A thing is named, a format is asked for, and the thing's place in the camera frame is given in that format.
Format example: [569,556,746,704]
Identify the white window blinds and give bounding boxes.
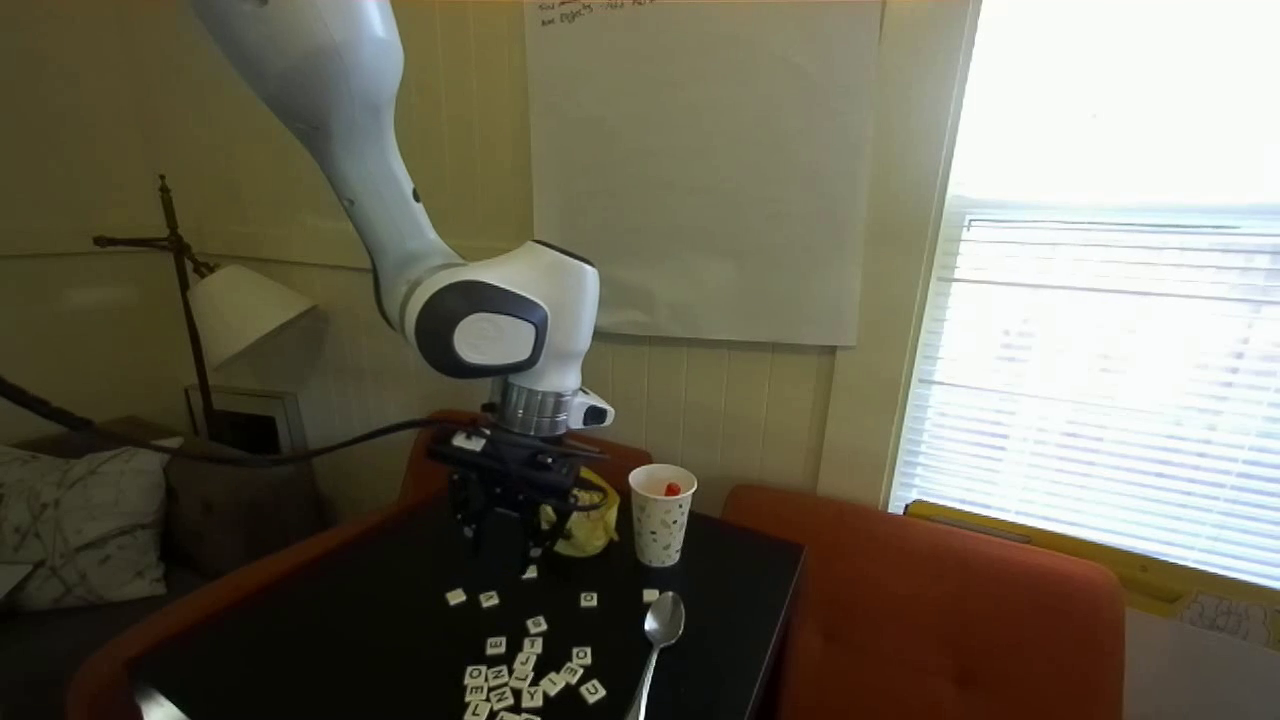
[893,202,1280,588]

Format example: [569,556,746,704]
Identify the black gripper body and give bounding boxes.
[433,423,582,549]

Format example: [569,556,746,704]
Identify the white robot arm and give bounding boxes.
[191,0,619,558]

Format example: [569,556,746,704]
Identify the patterned grey cushion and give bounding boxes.
[0,447,168,611]

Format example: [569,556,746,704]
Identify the yellow bowl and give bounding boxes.
[554,484,619,558]

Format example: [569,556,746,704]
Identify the silver metal spoon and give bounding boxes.
[623,591,689,720]

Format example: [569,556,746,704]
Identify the orange sofa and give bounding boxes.
[64,410,1124,720]

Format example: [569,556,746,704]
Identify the pile of white letter tiles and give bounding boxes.
[460,615,608,720]

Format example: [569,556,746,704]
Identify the black square side table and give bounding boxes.
[128,506,801,720]

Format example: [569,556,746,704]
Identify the single white letter tile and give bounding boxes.
[444,588,469,607]

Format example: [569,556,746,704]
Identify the white lamp on wooden stand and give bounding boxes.
[96,176,318,450]

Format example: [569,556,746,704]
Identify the white paper cup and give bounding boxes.
[630,462,702,567]

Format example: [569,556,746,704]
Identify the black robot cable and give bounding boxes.
[0,372,452,471]

